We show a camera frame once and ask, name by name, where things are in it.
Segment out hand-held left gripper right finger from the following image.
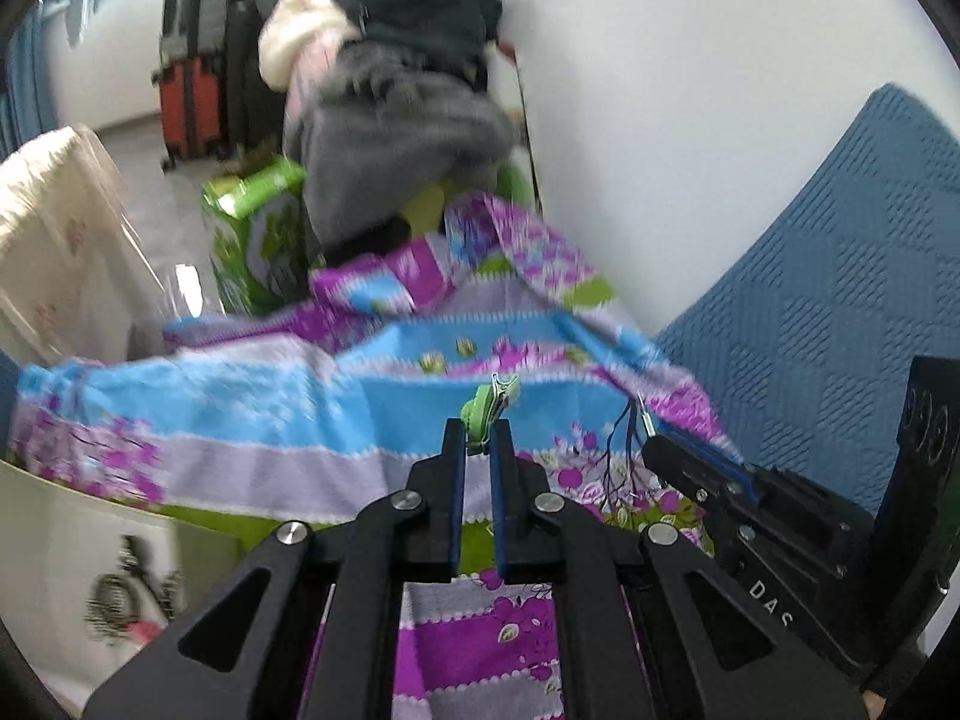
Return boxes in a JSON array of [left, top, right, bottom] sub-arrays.
[[490, 420, 871, 720]]

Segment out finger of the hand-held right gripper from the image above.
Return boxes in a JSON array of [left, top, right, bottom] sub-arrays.
[[642, 435, 734, 535], [658, 430, 760, 501]]

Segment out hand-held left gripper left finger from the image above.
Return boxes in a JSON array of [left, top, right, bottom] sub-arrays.
[[82, 420, 470, 720]]

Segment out green hair clip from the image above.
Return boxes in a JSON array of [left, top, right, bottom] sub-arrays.
[[461, 373, 522, 455]]

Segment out red beaded black cord bracelet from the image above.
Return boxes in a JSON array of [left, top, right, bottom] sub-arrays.
[[82, 536, 182, 647]]

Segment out pale cardboard box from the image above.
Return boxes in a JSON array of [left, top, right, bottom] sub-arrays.
[[0, 457, 252, 698]]

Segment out blue quilted headboard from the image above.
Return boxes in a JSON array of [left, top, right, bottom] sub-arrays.
[[652, 84, 960, 518]]

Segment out floral colourful bedsheet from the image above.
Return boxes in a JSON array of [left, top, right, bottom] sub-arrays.
[[11, 191, 743, 720]]

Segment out green plastic stool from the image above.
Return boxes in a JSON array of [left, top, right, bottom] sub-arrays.
[[397, 163, 535, 235]]

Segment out green cardboard box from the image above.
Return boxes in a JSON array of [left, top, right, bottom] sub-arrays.
[[201, 156, 310, 316]]

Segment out grey fleece garment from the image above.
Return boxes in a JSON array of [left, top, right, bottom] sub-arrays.
[[304, 45, 517, 241]]

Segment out thin dark stick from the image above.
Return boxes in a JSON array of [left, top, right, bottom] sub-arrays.
[[501, 37, 542, 212]]

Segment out cream cloth cover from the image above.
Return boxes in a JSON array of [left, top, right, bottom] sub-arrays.
[[0, 126, 170, 368]]

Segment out black suitcase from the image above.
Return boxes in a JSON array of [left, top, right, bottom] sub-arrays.
[[225, 0, 290, 158]]

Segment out white puffy jacket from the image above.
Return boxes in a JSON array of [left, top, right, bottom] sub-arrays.
[[259, 0, 353, 91]]

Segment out dark jacket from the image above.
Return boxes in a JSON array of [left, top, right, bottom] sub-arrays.
[[330, 0, 505, 76]]

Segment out grey suitcase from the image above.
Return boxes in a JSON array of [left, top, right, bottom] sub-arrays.
[[161, 0, 242, 61]]

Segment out blue curtain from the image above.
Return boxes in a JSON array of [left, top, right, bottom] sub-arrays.
[[0, 15, 62, 162]]

